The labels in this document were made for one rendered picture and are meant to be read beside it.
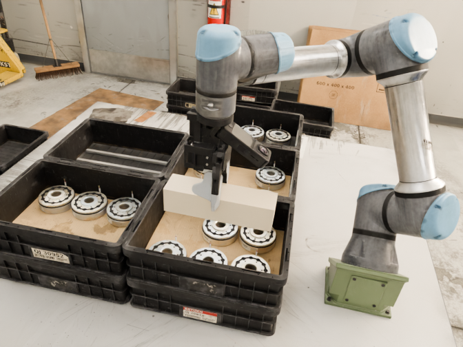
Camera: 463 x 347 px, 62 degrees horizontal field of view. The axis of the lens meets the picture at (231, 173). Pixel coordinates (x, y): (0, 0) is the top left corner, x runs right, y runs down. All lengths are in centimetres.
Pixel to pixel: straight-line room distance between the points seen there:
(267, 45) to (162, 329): 74
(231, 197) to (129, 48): 369
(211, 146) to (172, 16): 341
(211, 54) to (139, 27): 365
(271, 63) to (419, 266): 91
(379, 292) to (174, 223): 60
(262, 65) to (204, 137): 17
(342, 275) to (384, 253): 13
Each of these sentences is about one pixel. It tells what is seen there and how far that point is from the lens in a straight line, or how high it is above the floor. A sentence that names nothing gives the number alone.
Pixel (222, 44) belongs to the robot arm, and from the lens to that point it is 66.
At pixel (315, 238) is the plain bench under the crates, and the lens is 137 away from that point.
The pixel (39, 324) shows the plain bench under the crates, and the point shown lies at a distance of 117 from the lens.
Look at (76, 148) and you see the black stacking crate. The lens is 149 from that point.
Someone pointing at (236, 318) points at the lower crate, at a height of 74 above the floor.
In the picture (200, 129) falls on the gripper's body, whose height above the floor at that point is 125.
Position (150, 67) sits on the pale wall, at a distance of 438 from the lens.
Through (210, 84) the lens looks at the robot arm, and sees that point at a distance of 68.
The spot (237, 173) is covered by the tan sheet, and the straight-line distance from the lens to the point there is 139.
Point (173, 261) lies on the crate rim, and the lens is 93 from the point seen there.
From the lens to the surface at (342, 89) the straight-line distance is 383.
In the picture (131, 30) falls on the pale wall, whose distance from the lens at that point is 434.
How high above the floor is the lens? 161
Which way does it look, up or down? 34 degrees down
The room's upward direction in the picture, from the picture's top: 5 degrees clockwise
